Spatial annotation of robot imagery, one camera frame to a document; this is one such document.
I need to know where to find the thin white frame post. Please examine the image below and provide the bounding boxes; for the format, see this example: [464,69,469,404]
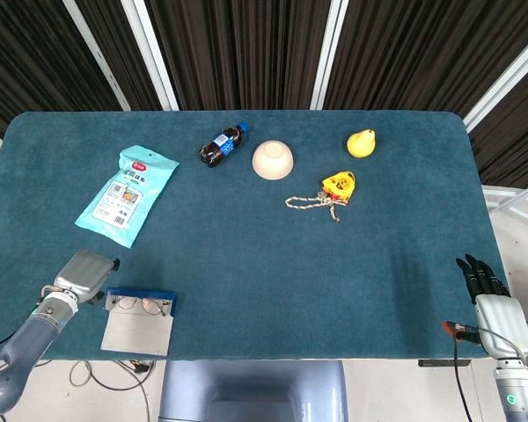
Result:
[62,0,132,112]

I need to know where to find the teal velvet table cloth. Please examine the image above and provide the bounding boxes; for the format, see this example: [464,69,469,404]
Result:
[0,109,507,362]

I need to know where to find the dark brown pleated curtain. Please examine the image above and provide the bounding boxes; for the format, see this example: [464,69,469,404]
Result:
[0,0,528,190]

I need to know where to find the grey hand cable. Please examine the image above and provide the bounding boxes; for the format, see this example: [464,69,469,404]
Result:
[478,325,528,360]

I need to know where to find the blue-grey robot torso base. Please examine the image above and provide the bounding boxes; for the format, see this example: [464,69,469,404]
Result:
[158,360,348,422]

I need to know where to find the small cola bottle blue label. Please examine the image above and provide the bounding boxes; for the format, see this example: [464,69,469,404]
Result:
[198,121,251,169]

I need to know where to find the wide white frame post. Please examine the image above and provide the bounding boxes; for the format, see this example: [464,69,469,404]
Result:
[120,0,180,112]
[461,25,528,133]
[309,0,349,111]

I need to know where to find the cream ceramic bowl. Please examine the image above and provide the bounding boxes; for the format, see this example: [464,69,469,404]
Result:
[251,139,295,181]

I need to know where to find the yellow tape measure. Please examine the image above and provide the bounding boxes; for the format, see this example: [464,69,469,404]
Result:
[320,170,356,204]

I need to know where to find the white aluminium frame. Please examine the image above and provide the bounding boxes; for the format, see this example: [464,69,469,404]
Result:
[481,180,528,230]

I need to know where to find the grey floor cable loop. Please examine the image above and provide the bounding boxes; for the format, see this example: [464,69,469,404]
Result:
[68,360,154,422]

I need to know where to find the mint green wipes package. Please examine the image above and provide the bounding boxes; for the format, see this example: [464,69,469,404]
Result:
[74,144,180,250]

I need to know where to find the beige braided rope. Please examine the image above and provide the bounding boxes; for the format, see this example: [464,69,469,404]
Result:
[284,189,349,223]

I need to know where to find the eyeglasses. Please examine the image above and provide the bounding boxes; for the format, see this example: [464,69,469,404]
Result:
[113,295,171,318]

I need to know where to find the black cable with orange plug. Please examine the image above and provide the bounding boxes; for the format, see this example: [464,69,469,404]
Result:
[442,320,484,422]

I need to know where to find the yellow pear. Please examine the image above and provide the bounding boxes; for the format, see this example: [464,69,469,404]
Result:
[346,127,378,159]

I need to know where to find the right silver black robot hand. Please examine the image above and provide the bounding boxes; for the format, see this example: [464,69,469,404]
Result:
[455,253,528,360]

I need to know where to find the blue patterned glasses case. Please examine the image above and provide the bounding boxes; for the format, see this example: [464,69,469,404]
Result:
[99,287,179,355]

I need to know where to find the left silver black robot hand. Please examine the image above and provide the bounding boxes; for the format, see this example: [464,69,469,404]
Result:
[53,249,121,305]

